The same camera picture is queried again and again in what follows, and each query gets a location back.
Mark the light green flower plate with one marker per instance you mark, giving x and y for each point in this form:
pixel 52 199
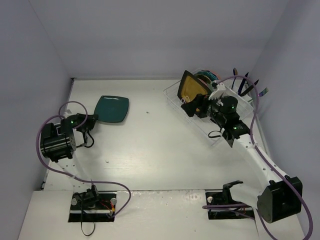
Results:
pixel 204 78

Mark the black knife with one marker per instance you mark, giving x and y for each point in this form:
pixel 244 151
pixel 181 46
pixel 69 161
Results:
pixel 249 89

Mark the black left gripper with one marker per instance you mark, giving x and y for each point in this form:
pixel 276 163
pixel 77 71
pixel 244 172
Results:
pixel 88 121

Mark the white cutlery holder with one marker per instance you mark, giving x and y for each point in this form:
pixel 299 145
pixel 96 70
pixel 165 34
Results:
pixel 244 108

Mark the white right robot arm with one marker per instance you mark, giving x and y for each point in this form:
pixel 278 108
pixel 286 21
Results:
pixel 280 195

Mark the blue knife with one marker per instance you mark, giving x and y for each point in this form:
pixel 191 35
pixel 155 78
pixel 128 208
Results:
pixel 241 86

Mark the pink polka dot plate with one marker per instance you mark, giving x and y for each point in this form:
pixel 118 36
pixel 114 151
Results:
pixel 216 74

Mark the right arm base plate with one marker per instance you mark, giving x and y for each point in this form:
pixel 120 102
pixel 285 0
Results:
pixel 219 208

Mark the teal embossed plate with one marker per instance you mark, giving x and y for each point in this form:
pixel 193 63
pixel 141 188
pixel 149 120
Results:
pixel 213 77

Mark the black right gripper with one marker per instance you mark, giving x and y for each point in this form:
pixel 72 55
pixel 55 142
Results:
pixel 200 105

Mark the dark teal square plate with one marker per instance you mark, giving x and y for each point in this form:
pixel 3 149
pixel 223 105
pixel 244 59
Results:
pixel 111 109

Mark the dark blue spoon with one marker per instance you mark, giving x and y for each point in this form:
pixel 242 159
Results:
pixel 235 73

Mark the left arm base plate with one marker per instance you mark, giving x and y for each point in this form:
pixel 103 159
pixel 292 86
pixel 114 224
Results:
pixel 102 211

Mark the clear wire dish rack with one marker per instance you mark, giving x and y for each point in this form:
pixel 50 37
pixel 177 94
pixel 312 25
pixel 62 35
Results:
pixel 202 123

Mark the yellow square plate black rim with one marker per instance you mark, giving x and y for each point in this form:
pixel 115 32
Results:
pixel 190 86

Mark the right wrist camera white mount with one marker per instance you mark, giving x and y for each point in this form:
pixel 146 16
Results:
pixel 218 89

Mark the iridescent fork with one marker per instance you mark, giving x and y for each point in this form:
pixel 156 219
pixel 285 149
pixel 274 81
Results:
pixel 261 94

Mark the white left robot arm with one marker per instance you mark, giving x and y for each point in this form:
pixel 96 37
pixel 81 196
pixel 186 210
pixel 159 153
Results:
pixel 58 142

